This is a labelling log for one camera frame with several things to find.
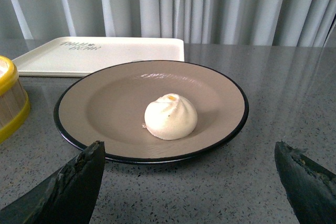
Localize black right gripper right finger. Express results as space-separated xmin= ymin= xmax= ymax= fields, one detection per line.
xmin=275 ymin=142 xmax=335 ymax=223

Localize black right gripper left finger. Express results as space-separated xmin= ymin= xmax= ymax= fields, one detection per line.
xmin=1 ymin=141 xmax=105 ymax=223

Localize beige plate black rim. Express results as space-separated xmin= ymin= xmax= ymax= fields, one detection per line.
xmin=54 ymin=60 xmax=249 ymax=164

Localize white steamed bun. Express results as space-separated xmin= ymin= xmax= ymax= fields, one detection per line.
xmin=142 ymin=93 xmax=198 ymax=141

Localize white rectangular tray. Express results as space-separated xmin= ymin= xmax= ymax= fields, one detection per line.
xmin=13 ymin=37 xmax=184 ymax=77

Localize bamboo steamer yellow rims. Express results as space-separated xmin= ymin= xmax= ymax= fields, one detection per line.
xmin=1 ymin=56 xmax=30 ymax=142

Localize grey pleated curtain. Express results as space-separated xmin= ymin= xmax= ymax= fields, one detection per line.
xmin=1 ymin=0 xmax=335 ymax=47

